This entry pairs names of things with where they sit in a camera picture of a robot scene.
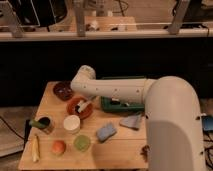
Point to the white handled black brush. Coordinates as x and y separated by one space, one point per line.
82 105

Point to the red orange bowl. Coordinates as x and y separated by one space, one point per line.
72 108

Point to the green plastic tray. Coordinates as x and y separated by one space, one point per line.
107 106

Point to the yellow corn cob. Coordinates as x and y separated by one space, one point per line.
35 149

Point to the blue sponge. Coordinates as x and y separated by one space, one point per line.
106 132

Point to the brown dried grape bunch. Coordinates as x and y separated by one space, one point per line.
144 152

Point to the white cup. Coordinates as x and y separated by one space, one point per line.
72 124

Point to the dark brown bowl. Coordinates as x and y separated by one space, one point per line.
63 90

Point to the green cup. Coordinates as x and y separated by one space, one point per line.
82 143

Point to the blue device on floor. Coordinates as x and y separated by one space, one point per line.
207 123

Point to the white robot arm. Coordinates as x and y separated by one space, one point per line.
173 125

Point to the orange fruit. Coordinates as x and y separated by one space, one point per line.
58 147

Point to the white horizontal rail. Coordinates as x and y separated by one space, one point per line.
141 34

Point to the grey folded cloth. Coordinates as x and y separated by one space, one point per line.
132 121

